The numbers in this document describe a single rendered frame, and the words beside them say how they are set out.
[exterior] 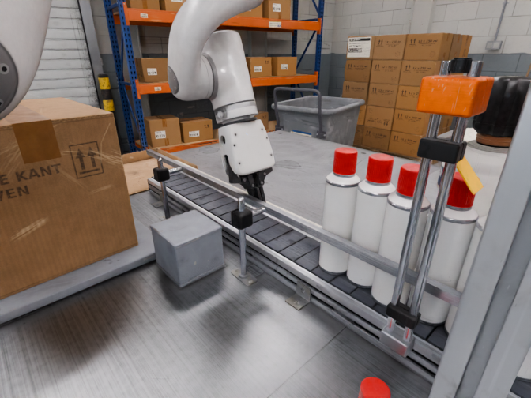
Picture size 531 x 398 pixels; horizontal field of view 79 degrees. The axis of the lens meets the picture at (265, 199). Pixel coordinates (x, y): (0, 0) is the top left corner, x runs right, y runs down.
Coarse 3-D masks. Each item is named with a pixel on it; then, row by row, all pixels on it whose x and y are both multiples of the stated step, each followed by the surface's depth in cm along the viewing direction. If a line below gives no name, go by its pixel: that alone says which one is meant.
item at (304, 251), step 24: (192, 192) 84; (216, 192) 84; (264, 216) 72; (264, 240) 63; (288, 240) 63; (312, 240) 63; (312, 264) 56; (360, 288) 50; (384, 312) 45; (432, 336) 41; (528, 384) 35
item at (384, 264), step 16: (192, 176) 75; (208, 176) 72; (224, 192) 67; (240, 192) 63; (272, 208) 57; (304, 224) 52; (336, 240) 47; (368, 256) 44; (416, 272) 40; (432, 288) 38; (448, 288) 37
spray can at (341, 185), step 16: (336, 160) 46; (352, 160) 46; (336, 176) 47; (352, 176) 47; (336, 192) 47; (352, 192) 47; (336, 208) 48; (352, 208) 48; (336, 224) 49; (352, 224) 50; (320, 256) 54; (336, 256) 51; (336, 272) 52
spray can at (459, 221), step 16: (464, 192) 36; (432, 208) 39; (448, 208) 37; (464, 208) 37; (448, 224) 37; (464, 224) 36; (448, 240) 38; (464, 240) 37; (448, 256) 38; (464, 256) 39; (432, 272) 40; (448, 272) 39; (432, 304) 42; (448, 304) 42; (432, 320) 42
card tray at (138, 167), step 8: (136, 152) 122; (144, 152) 124; (160, 152) 125; (128, 160) 121; (136, 160) 123; (144, 160) 124; (152, 160) 124; (184, 160) 112; (128, 168) 115; (136, 168) 115; (144, 168) 115; (152, 168) 115; (168, 168) 115; (128, 176) 108; (136, 176) 108; (144, 176) 108; (128, 184) 102; (136, 184) 102; (144, 184) 102; (136, 192) 96
